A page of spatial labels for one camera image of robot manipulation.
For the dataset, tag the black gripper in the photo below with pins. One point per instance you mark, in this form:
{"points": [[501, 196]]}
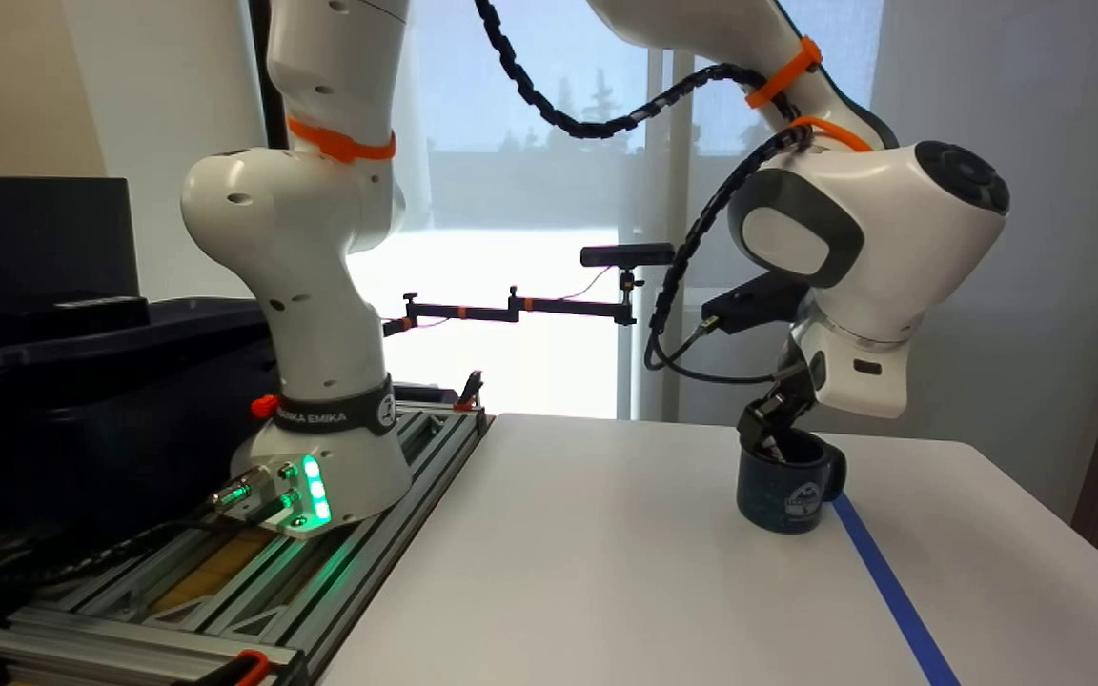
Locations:
{"points": [[767, 422]]}

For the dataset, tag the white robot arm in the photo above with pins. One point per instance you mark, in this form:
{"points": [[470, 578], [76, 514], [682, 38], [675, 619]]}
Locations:
{"points": [[856, 234]]}

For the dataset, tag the dark green speckled mug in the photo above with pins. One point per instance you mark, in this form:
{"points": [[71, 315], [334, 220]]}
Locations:
{"points": [[789, 483]]}

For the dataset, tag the blue tape line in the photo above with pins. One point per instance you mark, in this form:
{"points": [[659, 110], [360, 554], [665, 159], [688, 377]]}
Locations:
{"points": [[922, 640]]}

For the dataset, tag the black monitor with blue light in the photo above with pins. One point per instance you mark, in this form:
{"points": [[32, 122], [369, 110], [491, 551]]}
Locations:
{"points": [[65, 258]]}

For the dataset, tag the black camera arm with clamps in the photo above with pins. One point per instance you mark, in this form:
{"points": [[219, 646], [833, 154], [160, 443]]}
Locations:
{"points": [[517, 306]]}

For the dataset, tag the aluminium mounting rail frame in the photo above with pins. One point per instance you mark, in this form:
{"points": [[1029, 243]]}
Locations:
{"points": [[224, 593]]}

